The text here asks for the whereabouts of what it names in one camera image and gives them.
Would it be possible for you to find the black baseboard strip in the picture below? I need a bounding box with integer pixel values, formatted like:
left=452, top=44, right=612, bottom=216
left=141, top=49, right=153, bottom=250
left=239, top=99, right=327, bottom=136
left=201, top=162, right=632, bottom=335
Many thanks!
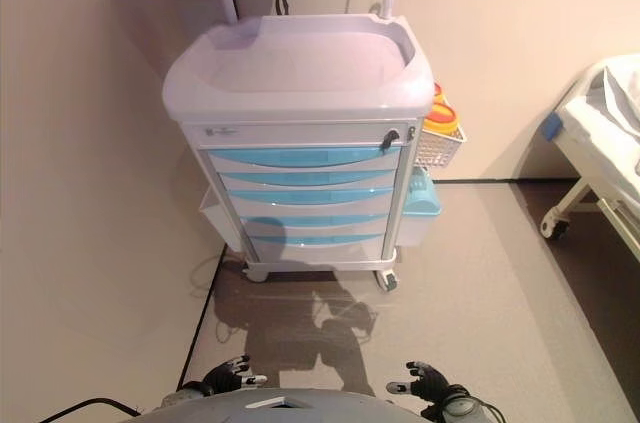
left=175, top=245, right=225, bottom=394
left=432, top=176, right=524, bottom=185

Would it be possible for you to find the white medical cart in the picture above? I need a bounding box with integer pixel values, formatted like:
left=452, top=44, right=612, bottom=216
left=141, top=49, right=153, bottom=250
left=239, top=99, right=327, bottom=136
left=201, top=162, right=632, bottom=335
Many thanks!
left=162, top=12, right=436, bottom=285

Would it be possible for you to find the white wire basket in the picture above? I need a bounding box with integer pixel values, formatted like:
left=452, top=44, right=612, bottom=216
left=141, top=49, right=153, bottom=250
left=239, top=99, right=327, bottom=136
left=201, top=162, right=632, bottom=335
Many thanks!
left=413, top=112, right=469, bottom=169

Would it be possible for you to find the light blue waste bin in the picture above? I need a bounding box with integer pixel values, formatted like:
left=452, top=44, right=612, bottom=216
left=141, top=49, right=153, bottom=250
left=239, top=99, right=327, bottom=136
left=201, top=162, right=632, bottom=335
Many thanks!
left=402, top=167, right=444, bottom=219

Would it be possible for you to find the white bed mattress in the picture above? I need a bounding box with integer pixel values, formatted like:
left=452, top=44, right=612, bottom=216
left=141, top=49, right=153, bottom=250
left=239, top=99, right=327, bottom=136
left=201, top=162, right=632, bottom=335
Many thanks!
left=557, top=55, right=640, bottom=179

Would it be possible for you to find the cart caster wheel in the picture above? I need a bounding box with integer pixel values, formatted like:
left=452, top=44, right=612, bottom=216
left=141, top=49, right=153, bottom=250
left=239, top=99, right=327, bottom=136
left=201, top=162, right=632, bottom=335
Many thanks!
left=377, top=267, right=401, bottom=294

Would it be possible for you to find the white square bin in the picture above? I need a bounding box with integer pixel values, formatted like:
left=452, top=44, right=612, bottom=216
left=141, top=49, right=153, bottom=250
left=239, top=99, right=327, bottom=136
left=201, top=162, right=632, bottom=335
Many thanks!
left=397, top=215, right=436, bottom=249

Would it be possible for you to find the white hospital bed frame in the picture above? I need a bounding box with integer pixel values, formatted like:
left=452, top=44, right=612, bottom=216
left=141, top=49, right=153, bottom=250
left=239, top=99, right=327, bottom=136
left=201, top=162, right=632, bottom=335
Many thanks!
left=538, top=50, right=640, bottom=264

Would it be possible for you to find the robot left hand black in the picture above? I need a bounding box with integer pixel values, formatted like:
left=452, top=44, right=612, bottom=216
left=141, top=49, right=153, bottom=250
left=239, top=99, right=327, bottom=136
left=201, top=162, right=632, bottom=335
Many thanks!
left=202, top=353, right=269, bottom=397

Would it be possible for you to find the robot torso grey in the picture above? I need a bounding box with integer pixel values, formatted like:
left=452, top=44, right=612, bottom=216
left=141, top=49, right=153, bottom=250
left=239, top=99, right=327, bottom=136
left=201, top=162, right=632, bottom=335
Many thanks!
left=119, top=387, right=426, bottom=423

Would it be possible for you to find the black cart key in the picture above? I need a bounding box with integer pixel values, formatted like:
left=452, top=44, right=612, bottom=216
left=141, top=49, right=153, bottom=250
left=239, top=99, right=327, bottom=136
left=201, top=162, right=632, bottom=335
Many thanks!
left=378, top=128, right=404, bottom=153

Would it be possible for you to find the robot right hand black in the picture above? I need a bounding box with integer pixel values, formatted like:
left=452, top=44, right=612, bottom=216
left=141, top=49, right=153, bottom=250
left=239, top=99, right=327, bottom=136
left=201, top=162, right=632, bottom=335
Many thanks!
left=385, top=360, right=454, bottom=405

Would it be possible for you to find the white power cable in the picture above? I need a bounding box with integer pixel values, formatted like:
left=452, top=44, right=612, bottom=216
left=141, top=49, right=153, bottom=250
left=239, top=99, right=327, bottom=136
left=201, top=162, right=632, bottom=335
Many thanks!
left=188, top=247, right=246, bottom=345

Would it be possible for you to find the bed caster wheel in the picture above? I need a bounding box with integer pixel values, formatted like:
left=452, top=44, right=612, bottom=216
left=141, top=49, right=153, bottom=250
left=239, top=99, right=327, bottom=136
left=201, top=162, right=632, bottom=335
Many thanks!
left=539, top=215, right=571, bottom=243

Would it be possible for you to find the blue bed corner bumper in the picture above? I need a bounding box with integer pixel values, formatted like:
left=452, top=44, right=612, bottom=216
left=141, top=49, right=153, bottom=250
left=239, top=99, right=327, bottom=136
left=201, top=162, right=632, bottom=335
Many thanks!
left=542, top=112, right=562, bottom=142

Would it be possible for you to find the thick black cable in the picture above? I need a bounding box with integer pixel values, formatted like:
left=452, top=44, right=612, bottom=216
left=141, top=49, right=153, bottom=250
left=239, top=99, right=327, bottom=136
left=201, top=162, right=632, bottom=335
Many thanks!
left=47, top=396, right=146, bottom=423

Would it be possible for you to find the white side storage bin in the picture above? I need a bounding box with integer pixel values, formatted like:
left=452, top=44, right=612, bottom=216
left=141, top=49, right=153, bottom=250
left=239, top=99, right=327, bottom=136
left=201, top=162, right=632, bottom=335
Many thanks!
left=199, top=185, right=249, bottom=254

